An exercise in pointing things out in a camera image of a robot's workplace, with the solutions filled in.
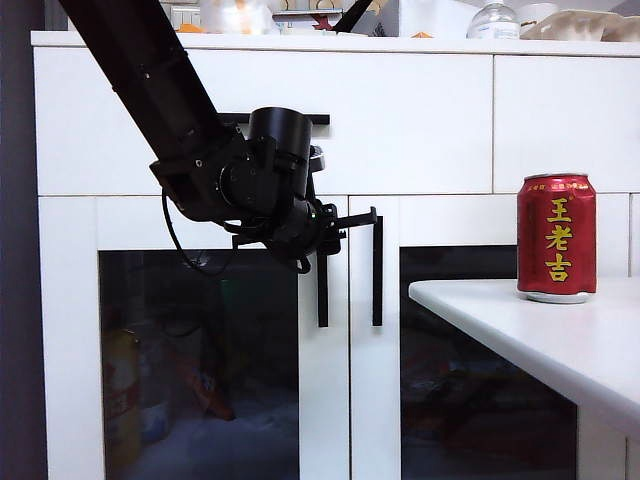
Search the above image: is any wide white drawer front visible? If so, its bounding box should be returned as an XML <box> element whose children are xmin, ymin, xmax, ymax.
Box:
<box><xmin>33</xmin><ymin>48</ymin><xmax>494</xmax><ymax>196</ymax></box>

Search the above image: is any black door bar handle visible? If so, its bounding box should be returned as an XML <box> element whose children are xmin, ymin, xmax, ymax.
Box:
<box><xmin>372</xmin><ymin>215</ymin><xmax>385</xmax><ymax>327</ymax></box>
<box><xmin>318</xmin><ymin>252</ymin><xmax>332</xmax><ymax>328</ymax></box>

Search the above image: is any black drawer bar handle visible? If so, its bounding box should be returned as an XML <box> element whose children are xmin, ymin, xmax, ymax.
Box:
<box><xmin>217</xmin><ymin>113</ymin><xmax>331</xmax><ymax>126</ymax></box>

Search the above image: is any white box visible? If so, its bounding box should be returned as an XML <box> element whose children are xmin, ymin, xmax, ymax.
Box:
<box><xmin>398</xmin><ymin>0</ymin><xmax>481</xmax><ymax>39</ymax></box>

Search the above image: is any black kitchen utensil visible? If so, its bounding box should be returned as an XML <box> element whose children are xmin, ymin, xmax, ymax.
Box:
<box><xmin>333</xmin><ymin>0</ymin><xmax>376</xmax><ymax>34</ymax></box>

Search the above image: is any red herbal tea can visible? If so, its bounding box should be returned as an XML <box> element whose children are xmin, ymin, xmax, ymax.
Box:
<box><xmin>516</xmin><ymin>173</ymin><xmax>598</xmax><ymax>305</ymax></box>

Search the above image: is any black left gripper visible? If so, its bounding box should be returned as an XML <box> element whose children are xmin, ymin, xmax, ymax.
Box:
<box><xmin>230</xmin><ymin>198</ymin><xmax>378</xmax><ymax>274</ymax></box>

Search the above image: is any clear plastic water bottle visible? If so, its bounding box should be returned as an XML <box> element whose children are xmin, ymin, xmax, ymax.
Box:
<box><xmin>466</xmin><ymin>0</ymin><xmax>521</xmax><ymax>41</ymax></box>

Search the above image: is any white enamel tray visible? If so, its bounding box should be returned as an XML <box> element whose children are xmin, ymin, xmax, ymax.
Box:
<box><xmin>272</xmin><ymin>12</ymin><xmax>346</xmax><ymax>36</ymax></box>

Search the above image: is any white wall switch panel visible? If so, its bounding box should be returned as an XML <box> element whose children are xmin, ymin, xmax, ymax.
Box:
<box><xmin>169</xmin><ymin>5</ymin><xmax>201</xmax><ymax>29</ymax></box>

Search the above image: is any white cabinet body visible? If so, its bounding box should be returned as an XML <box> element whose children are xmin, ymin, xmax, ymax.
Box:
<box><xmin>30</xmin><ymin>30</ymin><xmax>640</xmax><ymax>480</ymax></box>

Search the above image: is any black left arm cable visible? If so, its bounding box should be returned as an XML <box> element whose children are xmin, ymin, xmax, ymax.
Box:
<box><xmin>160</xmin><ymin>188</ymin><xmax>236</xmax><ymax>277</ymax></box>

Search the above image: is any white glass cabinet door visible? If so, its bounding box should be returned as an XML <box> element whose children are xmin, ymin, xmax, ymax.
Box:
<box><xmin>349</xmin><ymin>194</ymin><xmax>630</xmax><ymax>480</ymax></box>
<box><xmin>38</xmin><ymin>195</ymin><xmax>350</xmax><ymax>480</ymax></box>

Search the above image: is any yellow detergent bottle green cap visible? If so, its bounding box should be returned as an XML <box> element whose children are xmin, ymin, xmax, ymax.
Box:
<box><xmin>102</xmin><ymin>327</ymin><xmax>142</xmax><ymax>471</ymax></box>

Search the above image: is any translucent plastic bag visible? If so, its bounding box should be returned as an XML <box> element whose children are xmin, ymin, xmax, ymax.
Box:
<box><xmin>199</xmin><ymin>0</ymin><xmax>277</xmax><ymax>36</ymax></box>

